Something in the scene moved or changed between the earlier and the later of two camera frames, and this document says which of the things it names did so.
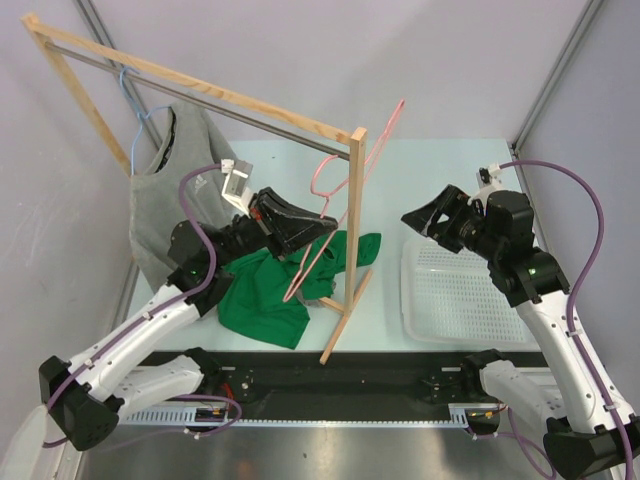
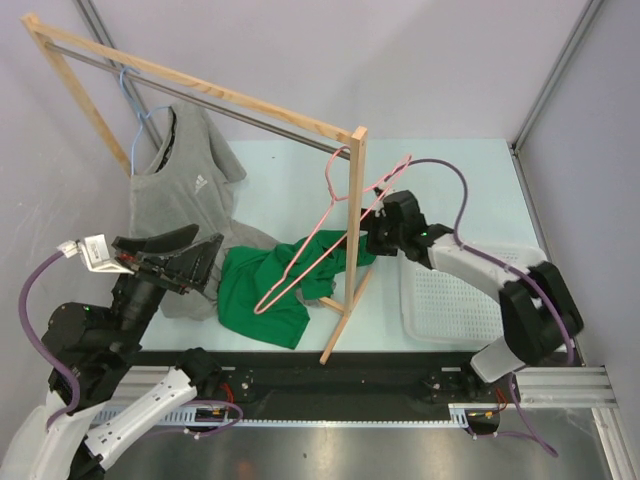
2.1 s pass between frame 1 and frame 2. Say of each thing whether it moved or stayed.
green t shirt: stayed
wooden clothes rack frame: stayed
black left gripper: moved
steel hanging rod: stayed
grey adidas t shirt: stayed
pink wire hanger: moved
